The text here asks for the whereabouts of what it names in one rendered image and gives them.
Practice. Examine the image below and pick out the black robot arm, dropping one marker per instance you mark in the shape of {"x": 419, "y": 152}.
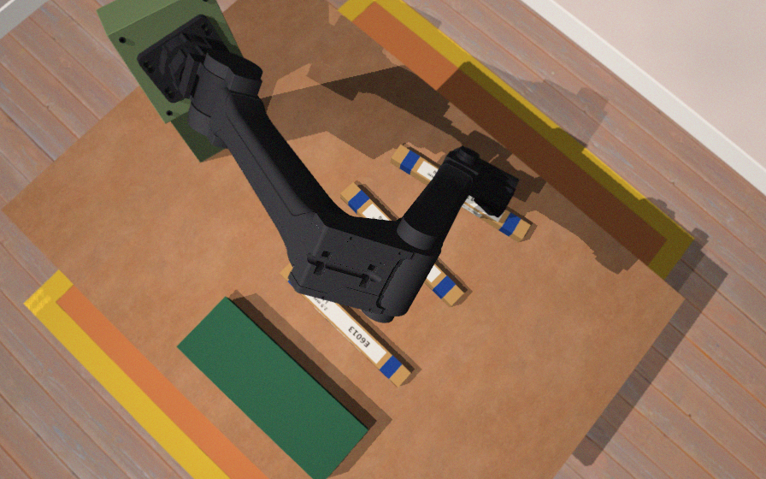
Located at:
{"x": 400, "y": 254}

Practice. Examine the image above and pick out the tan box with white label and blue bands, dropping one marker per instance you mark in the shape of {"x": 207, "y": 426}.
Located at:
{"x": 437, "y": 280}

